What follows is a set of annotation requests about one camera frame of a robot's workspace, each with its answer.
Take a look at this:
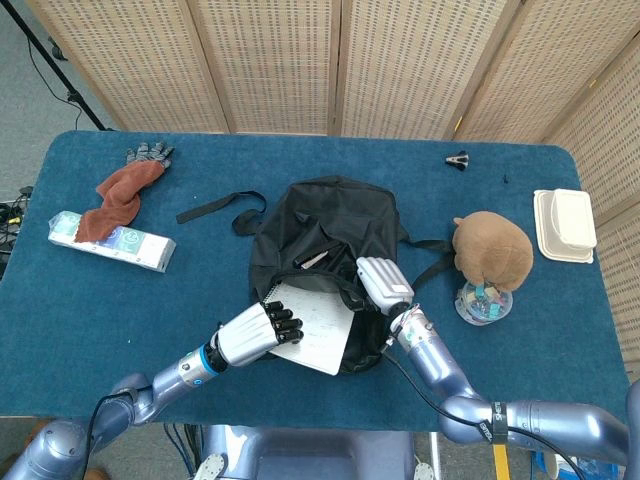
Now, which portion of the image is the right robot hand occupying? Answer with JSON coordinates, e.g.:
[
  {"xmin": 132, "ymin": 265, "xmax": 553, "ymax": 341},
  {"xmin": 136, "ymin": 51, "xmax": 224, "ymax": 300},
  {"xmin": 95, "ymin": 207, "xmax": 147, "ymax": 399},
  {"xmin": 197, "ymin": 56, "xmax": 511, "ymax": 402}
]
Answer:
[{"xmin": 355, "ymin": 256, "xmax": 416, "ymax": 316}]

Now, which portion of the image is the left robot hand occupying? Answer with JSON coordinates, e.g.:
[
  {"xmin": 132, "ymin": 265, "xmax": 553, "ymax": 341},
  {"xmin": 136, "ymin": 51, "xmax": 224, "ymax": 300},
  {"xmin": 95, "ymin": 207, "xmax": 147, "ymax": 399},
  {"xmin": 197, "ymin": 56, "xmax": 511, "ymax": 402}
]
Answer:
[{"xmin": 208, "ymin": 299, "xmax": 305, "ymax": 369}]

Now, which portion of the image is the black fabric backpack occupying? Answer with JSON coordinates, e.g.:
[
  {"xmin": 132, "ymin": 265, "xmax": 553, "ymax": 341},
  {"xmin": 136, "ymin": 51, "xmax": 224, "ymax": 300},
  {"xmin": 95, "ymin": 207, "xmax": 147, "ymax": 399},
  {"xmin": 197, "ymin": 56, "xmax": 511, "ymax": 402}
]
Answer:
[{"xmin": 175, "ymin": 175, "xmax": 454, "ymax": 376}]

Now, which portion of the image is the white spiral notebook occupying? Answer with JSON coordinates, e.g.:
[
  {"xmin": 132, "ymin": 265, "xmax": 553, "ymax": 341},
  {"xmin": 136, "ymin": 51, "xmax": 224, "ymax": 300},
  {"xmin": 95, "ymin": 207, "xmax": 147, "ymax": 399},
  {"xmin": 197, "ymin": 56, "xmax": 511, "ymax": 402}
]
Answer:
[{"xmin": 262, "ymin": 280, "xmax": 357, "ymax": 375}]

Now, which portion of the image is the black stapler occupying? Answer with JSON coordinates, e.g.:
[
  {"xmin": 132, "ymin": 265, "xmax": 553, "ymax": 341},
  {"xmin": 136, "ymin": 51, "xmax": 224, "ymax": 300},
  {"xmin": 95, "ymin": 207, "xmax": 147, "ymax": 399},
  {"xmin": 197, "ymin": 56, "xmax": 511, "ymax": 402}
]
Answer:
[{"xmin": 293, "ymin": 242, "xmax": 346, "ymax": 271}]

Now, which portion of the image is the blue table cover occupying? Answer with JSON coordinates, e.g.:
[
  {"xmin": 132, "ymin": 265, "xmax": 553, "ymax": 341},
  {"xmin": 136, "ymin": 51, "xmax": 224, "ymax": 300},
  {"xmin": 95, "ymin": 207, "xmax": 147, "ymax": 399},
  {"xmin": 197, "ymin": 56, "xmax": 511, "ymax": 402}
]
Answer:
[{"xmin": 0, "ymin": 130, "xmax": 631, "ymax": 434}]

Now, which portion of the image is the clear jar of clips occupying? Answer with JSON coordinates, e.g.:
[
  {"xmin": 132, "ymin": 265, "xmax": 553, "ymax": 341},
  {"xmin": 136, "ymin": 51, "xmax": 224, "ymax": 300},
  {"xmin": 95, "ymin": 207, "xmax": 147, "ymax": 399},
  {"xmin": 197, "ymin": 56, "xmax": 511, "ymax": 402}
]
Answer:
[{"xmin": 454, "ymin": 279, "xmax": 514, "ymax": 327}]

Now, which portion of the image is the brown plush toy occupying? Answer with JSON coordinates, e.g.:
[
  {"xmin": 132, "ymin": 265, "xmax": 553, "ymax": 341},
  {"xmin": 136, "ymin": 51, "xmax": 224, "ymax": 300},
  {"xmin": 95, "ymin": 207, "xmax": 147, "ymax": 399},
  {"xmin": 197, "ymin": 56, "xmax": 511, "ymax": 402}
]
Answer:
[{"xmin": 452, "ymin": 210, "xmax": 535, "ymax": 292}]

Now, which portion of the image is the blue-grey robot torso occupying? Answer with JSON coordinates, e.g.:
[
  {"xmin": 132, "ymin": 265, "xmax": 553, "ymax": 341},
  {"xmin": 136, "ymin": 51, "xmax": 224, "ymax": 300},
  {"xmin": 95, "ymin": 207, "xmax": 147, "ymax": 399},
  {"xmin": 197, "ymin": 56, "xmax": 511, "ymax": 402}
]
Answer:
[{"xmin": 199, "ymin": 424, "xmax": 416, "ymax": 480}]

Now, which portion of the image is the white cardboard box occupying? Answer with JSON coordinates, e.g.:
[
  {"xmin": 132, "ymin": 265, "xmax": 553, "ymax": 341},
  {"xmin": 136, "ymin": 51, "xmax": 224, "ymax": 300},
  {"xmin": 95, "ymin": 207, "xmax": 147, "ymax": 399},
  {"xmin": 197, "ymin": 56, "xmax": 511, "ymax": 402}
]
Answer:
[{"xmin": 48, "ymin": 210, "xmax": 178, "ymax": 275}]

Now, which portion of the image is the rust brown towel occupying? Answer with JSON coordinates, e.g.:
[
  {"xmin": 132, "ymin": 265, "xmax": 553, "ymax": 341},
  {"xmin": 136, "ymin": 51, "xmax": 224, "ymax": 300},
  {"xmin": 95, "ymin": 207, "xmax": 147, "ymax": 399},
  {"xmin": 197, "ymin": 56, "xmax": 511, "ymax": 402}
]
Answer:
[{"xmin": 77, "ymin": 162, "xmax": 166, "ymax": 245}]

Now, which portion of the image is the white lunch box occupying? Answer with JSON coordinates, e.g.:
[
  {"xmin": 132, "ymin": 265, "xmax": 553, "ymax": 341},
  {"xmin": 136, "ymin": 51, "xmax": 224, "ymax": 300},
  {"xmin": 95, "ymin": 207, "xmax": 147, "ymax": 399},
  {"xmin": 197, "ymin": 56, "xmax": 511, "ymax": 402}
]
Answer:
[{"xmin": 532, "ymin": 188, "xmax": 598, "ymax": 265}]

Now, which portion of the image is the grey knit glove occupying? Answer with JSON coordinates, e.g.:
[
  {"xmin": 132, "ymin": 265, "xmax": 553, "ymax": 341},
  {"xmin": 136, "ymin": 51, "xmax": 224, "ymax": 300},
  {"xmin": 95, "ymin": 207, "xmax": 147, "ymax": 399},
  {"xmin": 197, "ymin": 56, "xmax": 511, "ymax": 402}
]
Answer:
[{"xmin": 124, "ymin": 141, "xmax": 175, "ymax": 169}]

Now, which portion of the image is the wicker folding screen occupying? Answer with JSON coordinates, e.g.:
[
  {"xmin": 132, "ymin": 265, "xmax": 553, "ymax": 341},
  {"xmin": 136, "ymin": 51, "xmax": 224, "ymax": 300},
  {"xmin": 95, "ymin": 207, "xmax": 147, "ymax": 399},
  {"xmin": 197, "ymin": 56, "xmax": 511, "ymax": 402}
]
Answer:
[{"xmin": 24, "ymin": 0, "xmax": 640, "ymax": 371}]

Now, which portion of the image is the black tripod stand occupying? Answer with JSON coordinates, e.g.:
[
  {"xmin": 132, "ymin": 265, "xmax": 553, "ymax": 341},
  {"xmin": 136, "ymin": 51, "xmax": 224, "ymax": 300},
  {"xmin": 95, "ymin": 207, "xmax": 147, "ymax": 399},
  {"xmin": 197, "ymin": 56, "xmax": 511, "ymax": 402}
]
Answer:
[{"xmin": 0, "ymin": 0, "xmax": 116, "ymax": 132}]

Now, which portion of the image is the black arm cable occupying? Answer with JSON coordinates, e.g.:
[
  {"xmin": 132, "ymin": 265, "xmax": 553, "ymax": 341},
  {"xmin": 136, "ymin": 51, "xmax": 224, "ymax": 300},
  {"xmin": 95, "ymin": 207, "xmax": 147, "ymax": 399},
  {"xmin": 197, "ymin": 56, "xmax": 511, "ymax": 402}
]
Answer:
[{"xmin": 382, "ymin": 337, "xmax": 640, "ymax": 474}]

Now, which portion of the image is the floor cable bundle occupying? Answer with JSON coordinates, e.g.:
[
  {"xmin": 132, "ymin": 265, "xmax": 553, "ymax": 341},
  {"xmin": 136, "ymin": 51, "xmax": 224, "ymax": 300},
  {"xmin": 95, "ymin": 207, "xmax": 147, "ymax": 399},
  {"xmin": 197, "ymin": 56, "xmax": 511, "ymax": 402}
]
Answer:
[{"xmin": 0, "ymin": 185, "xmax": 35, "ymax": 264}]

